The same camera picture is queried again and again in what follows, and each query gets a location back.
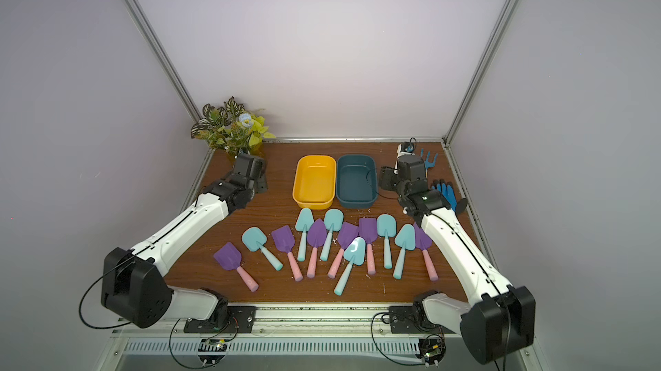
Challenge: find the aluminium front rail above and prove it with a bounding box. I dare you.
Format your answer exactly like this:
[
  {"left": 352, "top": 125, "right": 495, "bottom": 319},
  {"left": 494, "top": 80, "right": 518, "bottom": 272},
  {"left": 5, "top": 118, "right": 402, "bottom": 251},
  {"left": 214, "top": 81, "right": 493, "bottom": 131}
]
[{"left": 110, "top": 301, "right": 535, "bottom": 340}]

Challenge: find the left circuit board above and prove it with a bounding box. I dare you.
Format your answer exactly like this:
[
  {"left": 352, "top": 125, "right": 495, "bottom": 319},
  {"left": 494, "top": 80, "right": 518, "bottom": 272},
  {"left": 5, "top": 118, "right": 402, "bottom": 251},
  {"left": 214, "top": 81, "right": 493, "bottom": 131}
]
[{"left": 197, "top": 338, "right": 228, "bottom": 368}]

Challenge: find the right circuit board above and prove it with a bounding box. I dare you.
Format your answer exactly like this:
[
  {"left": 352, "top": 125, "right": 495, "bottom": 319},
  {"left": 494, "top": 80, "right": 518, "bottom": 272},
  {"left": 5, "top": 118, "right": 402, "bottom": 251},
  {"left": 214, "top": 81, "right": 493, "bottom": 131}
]
[{"left": 418, "top": 334, "right": 447, "bottom": 368}]

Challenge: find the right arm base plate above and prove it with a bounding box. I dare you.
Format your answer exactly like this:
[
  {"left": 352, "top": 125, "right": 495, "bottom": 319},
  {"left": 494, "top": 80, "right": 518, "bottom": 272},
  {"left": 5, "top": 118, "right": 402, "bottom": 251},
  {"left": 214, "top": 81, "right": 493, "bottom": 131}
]
[{"left": 387, "top": 305, "right": 452, "bottom": 334}]

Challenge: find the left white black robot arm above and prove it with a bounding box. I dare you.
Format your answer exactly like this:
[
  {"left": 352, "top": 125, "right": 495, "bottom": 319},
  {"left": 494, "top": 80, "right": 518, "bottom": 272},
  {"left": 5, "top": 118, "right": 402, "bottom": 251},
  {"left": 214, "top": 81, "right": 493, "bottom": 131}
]
[{"left": 101, "top": 154, "right": 268, "bottom": 329}]

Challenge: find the dark teal storage box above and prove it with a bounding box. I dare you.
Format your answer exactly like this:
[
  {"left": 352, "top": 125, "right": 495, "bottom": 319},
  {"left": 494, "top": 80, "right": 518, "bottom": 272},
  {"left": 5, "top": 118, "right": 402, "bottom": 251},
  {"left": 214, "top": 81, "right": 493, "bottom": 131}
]
[{"left": 336, "top": 154, "right": 378, "bottom": 209}]

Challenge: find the teal shovel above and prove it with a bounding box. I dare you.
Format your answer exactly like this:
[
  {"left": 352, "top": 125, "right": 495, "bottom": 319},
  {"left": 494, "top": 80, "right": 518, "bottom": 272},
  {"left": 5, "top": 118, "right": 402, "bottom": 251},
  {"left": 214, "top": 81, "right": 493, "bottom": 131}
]
[
  {"left": 377, "top": 214, "right": 397, "bottom": 269},
  {"left": 334, "top": 237, "right": 366, "bottom": 296},
  {"left": 295, "top": 208, "right": 314, "bottom": 262},
  {"left": 320, "top": 209, "right": 344, "bottom": 261},
  {"left": 242, "top": 226, "right": 283, "bottom": 271}
]

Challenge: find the potted green plant vase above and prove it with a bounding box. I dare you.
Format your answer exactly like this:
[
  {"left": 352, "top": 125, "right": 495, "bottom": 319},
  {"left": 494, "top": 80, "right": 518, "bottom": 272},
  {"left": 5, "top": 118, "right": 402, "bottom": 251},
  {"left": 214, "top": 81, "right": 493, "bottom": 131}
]
[{"left": 190, "top": 97, "right": 276, "bottom": 159}]

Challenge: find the purple shovel pink handle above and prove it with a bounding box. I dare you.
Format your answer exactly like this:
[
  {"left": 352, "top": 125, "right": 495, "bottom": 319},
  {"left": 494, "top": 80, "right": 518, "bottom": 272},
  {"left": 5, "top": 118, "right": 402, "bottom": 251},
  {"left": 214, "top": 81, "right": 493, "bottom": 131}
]
[
  {"left": 271, "top": 225, "right": 303, "bottom": 282},
  {"left": 359, "top": 218, "right": 378, "bottom": 276},
  {"left": 327, "top": 222, "right": 360, "bottom": 279},
  {"left": 413, "top": 223, "right": 439, "bottom": 282},
  {"left": 213, "top": 242, "right": 259, "bottom": 292},
  {"left": 306, "top": 219, "right": 327, "bottom": 278}
]

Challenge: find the circuit board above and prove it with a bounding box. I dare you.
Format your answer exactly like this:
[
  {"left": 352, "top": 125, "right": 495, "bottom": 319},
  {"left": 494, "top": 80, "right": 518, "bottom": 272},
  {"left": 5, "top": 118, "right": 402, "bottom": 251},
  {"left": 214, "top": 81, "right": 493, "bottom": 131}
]
[
  {"left": 197, "top": 338, "right": 228, "bottom": 368},
  {"left": 418, "top": 334, "right": 447, "bottom": 368}
]

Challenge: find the blue yellow garden rake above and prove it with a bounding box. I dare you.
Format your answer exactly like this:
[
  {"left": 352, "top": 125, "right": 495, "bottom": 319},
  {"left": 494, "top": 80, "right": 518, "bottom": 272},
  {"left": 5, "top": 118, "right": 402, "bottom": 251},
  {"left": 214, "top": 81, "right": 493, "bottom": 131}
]
[{"left": 420, "top": 148, "right": 438, "bottom": 171}]

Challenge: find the teal shovel eleventh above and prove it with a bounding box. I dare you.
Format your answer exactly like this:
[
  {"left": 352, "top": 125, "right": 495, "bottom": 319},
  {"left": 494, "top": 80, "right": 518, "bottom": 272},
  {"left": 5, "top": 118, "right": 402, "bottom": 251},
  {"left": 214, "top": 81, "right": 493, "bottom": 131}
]
[{"left": 392, "top": 224, "right": 416, "bottom": 280}]

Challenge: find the yellow plastic storage box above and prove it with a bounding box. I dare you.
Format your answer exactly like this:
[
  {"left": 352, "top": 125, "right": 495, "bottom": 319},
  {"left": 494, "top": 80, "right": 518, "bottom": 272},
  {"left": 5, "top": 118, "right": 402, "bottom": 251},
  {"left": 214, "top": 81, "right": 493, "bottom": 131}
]
[{"left": 293, "top": 155, "right": 337, "bottom": 210}]

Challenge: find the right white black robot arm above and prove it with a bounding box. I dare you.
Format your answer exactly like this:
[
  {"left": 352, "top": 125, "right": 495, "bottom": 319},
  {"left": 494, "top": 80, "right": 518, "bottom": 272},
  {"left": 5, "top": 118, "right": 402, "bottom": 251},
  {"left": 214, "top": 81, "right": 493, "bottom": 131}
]
[{"left": 380, "top": 153, "right": 536, "bottom": 364}]

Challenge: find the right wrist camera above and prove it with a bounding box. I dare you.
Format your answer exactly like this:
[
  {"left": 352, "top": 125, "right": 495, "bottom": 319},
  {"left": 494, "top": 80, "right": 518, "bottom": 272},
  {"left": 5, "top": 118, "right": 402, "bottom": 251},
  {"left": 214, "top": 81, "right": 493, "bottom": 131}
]
[{"left": 397, "top": 137, "right": 417, "bottom": 158}]

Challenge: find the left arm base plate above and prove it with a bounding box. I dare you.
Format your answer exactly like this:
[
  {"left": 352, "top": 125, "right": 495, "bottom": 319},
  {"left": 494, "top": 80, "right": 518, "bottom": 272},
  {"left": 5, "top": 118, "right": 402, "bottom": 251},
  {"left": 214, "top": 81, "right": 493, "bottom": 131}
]
[{"left": 183, "top": 305, "right": 256, "bottom": 334}]

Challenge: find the blue grey garden glove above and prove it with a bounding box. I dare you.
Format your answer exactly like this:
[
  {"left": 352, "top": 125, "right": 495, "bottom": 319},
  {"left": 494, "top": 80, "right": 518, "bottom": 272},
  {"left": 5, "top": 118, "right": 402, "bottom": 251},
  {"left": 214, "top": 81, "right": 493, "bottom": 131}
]
[{"left": 431, "top": 179, "right": 468, "bottom": 214}]

